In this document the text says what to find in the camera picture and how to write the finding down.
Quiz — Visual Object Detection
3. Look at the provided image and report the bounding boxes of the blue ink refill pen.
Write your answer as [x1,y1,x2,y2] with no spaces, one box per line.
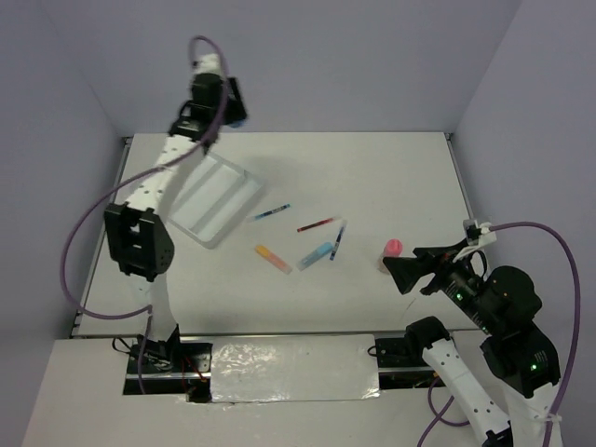
[246,203,291,223]

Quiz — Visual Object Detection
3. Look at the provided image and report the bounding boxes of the blue slime jar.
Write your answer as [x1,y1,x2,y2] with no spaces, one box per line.
[228,120,245,129]

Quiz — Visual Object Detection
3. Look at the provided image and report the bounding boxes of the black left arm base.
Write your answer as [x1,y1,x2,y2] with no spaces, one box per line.
[111,331,213,403]

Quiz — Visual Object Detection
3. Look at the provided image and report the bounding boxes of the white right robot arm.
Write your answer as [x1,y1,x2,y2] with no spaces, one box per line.
[383,241,562,446]

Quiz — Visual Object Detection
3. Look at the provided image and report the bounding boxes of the white compartment tray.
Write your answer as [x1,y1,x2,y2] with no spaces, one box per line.
[169,154,265,250]

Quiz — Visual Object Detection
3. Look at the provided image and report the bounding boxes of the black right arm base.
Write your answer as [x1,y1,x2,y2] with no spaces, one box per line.
[367,336,437,391]

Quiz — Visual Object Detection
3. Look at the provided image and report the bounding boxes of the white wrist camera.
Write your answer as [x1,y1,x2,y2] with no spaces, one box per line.
[454,219,497,262]
[192,53,223,76]

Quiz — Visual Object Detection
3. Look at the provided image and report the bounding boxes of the dark blue gel pen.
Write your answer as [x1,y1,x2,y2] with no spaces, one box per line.
[330,219,347,261]

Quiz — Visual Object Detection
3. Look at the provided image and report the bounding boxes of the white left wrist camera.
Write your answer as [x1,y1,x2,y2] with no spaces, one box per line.
[192,53,223,76]

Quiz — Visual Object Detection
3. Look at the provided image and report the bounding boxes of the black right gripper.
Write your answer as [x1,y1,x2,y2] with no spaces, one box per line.
[381,234,497,330]

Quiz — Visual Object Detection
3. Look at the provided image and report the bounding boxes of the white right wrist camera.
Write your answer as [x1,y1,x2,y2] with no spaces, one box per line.
[454,219,497,262]

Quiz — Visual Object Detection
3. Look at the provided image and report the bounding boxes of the red ink refill pen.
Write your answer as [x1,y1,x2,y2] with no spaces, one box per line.
[296,216,342,233]

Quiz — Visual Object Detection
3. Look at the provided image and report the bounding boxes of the silver foil cover plate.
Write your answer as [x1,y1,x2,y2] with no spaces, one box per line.
[210,334,380,403]

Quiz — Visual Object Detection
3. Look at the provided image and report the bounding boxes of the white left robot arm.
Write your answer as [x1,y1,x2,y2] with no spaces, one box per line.
[103,73,248,372]

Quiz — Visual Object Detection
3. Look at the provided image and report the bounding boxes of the orange highlighter marker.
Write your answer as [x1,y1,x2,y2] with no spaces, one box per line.
[254,245,292,275]

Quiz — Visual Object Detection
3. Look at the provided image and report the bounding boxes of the pink capped bottle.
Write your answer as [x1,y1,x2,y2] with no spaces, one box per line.
[377,238,403,275]

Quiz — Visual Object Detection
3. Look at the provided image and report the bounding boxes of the blue highlighter marker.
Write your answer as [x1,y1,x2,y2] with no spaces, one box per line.
[297,242,333,271]

